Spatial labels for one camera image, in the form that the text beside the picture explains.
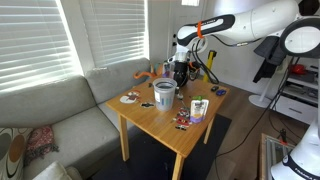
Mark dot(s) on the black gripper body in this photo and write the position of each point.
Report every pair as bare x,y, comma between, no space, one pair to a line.
180,73

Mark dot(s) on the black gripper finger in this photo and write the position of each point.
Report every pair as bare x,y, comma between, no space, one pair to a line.
177,90

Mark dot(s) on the silver metal spoon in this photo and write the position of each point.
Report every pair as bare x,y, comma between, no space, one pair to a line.
180,97

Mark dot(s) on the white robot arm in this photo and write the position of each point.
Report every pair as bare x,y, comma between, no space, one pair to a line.
278,25

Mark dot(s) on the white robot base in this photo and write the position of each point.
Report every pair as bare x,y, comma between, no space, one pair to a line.
303,162

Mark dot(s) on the wooden side table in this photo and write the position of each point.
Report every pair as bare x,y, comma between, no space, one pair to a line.
160,125

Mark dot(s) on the white purple food pouch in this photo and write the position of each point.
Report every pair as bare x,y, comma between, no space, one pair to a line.
198,110

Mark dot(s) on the orange octopus toy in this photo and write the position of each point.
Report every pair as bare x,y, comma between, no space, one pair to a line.
154,71

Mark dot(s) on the small black sticker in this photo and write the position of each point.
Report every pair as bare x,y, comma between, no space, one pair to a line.
147,105

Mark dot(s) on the black toy car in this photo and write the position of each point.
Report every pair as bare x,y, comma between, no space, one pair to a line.
214,88

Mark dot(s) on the blue toy car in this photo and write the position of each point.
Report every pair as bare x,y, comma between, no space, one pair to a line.
221,92

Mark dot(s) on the black floor rug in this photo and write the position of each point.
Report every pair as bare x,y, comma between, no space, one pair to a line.
150,160

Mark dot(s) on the dark hanging jacket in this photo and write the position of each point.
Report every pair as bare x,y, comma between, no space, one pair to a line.
273,56

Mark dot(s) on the grey sofa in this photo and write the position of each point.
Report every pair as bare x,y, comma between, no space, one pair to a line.
85,130

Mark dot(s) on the white shelf unit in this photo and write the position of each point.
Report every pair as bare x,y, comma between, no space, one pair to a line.
298,98

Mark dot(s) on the white pillow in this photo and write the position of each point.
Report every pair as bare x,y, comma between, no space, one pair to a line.
54,171

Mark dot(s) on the red patterned cloth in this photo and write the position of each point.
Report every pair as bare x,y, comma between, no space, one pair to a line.
40,143

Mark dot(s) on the patterned cushion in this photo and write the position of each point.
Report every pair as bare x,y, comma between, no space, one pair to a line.
13,142

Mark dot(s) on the right yellow stanchion post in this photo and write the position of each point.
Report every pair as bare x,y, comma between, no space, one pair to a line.
211,56

